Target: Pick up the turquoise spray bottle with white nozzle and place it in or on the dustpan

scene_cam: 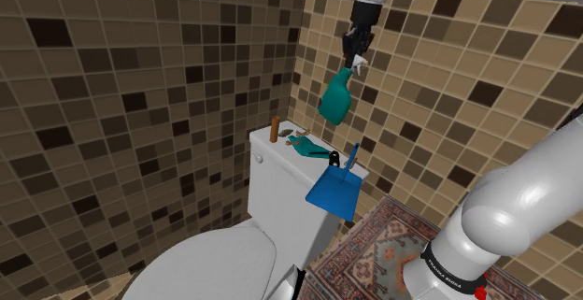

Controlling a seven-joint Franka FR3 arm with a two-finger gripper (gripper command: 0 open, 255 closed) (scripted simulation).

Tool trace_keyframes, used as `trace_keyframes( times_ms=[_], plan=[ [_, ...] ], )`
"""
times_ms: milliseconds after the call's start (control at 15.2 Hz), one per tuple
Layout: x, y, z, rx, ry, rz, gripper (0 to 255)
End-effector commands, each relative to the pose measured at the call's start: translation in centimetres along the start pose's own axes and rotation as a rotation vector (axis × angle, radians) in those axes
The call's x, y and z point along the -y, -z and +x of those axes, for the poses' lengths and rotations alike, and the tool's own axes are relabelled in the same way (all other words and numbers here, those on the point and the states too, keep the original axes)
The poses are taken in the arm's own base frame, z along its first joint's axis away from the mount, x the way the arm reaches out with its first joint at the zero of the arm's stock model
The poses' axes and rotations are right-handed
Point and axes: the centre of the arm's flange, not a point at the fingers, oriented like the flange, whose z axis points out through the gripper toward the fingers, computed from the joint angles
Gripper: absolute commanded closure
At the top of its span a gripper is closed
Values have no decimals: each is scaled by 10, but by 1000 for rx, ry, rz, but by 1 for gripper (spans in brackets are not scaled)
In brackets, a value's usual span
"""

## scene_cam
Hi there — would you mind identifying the teal cloth with brown trim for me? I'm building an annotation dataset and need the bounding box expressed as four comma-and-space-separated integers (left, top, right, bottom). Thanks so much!
285, 135, 333, 160

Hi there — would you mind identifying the white toilet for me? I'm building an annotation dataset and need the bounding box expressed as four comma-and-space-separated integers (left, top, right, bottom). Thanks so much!
121, 123, 370, 300

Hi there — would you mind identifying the teal spray bottle white trigger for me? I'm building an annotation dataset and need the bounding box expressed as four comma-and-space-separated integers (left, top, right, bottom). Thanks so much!
317, 54, 369, 126

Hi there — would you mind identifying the blue dustpan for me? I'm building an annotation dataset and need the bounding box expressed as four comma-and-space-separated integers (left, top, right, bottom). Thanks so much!
305, 142, 364, 222

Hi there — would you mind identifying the patterned red rug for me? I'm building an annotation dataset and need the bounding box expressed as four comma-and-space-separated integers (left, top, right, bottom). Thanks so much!
295, 193, 547, 300

